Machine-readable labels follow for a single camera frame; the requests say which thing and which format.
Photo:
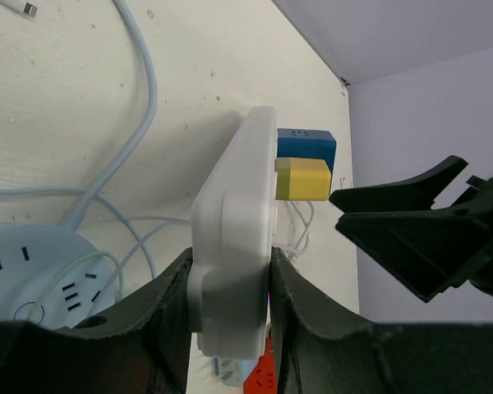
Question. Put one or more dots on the round light blue socket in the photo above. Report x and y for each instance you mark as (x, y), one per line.
(51, 276)

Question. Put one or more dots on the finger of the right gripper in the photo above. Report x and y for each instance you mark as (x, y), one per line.
(427, 251)
(416, 193)

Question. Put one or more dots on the light blue charger plug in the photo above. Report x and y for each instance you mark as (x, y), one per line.
(233, 373)

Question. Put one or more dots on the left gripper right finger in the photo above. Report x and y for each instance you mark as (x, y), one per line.
(322, 347)

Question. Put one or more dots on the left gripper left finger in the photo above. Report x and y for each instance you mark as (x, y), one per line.
(139, 345)

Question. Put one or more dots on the blue cube adapter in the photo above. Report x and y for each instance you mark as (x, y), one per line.
(303, 143)

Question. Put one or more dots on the yellow charger plug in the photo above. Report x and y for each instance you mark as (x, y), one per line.
(302, 179)

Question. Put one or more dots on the red cube adapter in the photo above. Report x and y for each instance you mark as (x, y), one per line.
(262, 379)

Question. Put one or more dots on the white multicolour power strip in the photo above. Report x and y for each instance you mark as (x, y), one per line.
(233, 219)

